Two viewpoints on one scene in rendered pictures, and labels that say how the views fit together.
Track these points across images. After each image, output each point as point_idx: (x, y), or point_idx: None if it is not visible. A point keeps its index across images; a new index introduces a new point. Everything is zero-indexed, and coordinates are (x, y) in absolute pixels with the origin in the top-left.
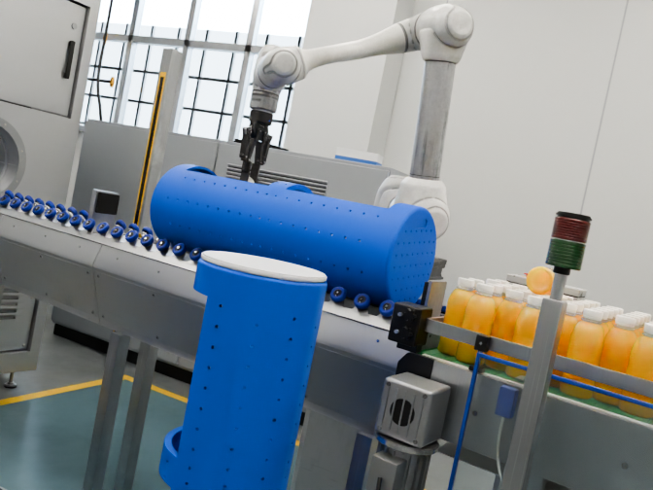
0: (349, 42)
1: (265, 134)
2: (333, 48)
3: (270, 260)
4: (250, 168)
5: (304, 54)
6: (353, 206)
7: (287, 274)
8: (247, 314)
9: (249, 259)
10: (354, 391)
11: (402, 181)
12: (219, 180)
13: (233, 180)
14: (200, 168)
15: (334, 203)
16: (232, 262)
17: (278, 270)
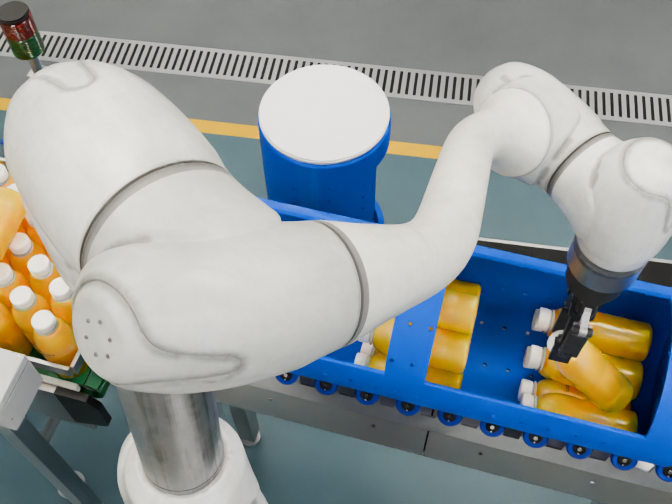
0: (453, 178)
1: (571, 299)
2: (454, 133)
3: (337, 146)
4: (558, 316)
5: (489, 103)
6: (277, 204)
7: (282, 76)
8: None
9: (345, 115)
10: None
11: (237, 439)
12: (564, 267)
13: (534, 263)
14: (671, 326)
15: (310, 211)
16: (336, 72)
17: (295, 84)
